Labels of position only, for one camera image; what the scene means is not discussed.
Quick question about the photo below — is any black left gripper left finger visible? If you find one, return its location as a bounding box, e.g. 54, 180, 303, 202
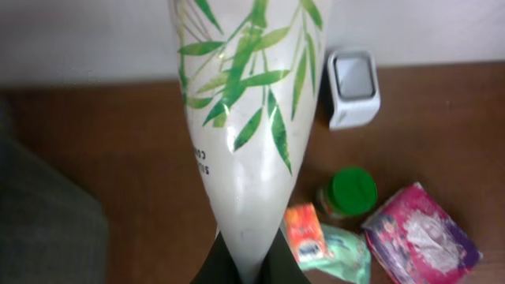
190, 233, 241, 284

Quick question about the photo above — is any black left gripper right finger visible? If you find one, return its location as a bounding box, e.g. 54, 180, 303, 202
258, 229, 310, 284

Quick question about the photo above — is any orange tissue pack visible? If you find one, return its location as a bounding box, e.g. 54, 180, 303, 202
283, 203, 328, 265

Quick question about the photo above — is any teal wipes packet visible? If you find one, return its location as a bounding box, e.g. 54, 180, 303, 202
294, 224, 372, 284

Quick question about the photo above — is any green lid jar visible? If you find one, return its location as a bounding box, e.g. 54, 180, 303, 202
315, 167, 378, 219

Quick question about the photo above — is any red purple snack packet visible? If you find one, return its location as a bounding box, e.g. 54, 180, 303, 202
361, 182, 483, 284

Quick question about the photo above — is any white bamboo print tube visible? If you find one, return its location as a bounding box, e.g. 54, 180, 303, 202
168, 0, 333, 283

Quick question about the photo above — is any white barcode scanner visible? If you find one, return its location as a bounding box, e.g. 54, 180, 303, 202
327, 49, 381, 130

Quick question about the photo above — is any grey plastic mesh basket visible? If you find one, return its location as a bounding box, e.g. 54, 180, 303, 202
1, 100, 108, 284

